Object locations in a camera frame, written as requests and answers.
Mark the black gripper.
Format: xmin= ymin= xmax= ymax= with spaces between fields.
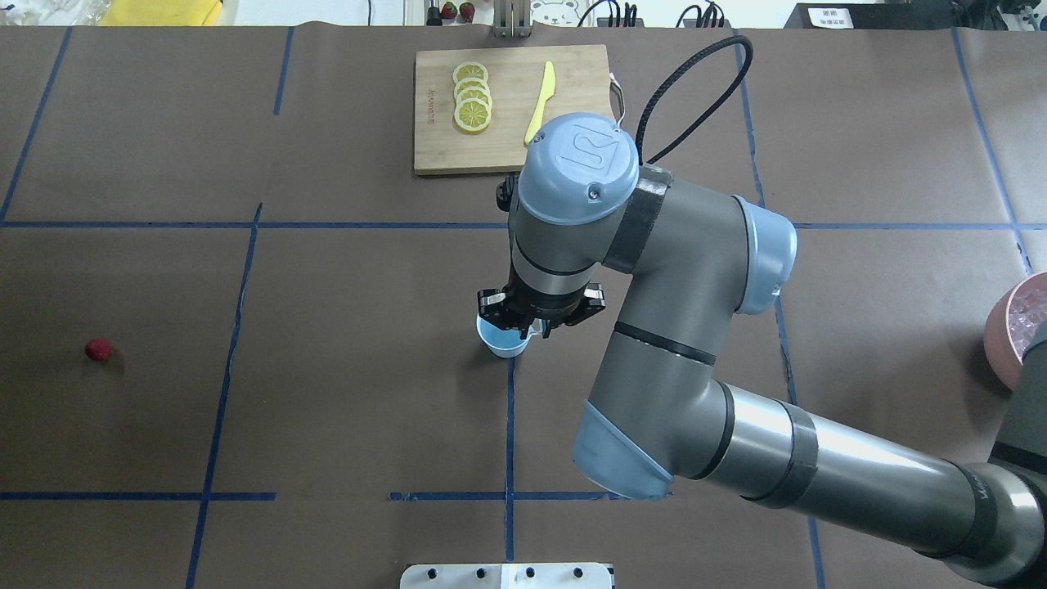
xmin=478 ymin=282 xmax=606 ymax=340

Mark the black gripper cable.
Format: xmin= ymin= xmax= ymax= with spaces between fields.
xmin=634 ymin=35 xmax=754 ymax=164

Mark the yellow plastic knife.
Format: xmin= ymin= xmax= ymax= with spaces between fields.
xmin=524 ymin=61 xmax=556 ymax=146

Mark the yellow cloth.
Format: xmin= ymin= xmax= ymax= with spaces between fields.
xmin=101 ymin=1 xmax=224 ymax=27

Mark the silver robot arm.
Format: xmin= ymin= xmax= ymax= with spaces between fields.
xmin=478 ymin=112 xmax=1045 ymax=588

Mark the lemon slice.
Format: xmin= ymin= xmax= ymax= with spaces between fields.
xmin=456 ymin=86 xmax=493 ymax=110
xmin=452 ymin=62 xmax=489 ymax=84
xmin=455 ymin=77 xmax=492 ymax=103
xmin=453 ymin=101 xmax=492 ymax=134

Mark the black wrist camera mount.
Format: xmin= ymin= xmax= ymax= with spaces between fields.
xmin=495 ymin=172 xmax=519 ymax=214

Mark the light blue plastic cup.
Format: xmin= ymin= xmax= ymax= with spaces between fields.
xmin=475 ymin=316 xmax=532 ymax=359

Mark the wooden cutting board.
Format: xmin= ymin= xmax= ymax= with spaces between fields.
xmin=414 ymin=44 xmax=612 ymax=176

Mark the aluminium frame post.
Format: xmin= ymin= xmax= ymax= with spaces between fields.
xmin=492 ymin=0 xmax=533 ymax=38

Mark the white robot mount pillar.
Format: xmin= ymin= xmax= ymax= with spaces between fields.
xmin=399 ymin=562 xmax=616 ymax=588

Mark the pink bowl of ice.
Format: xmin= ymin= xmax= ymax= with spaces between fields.
xmin=982 ymin=272 xmax=1046 ymax=390

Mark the red strawberry on table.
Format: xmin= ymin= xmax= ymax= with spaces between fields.
xmin=83 ymin=338 xmax=115 ymax=362

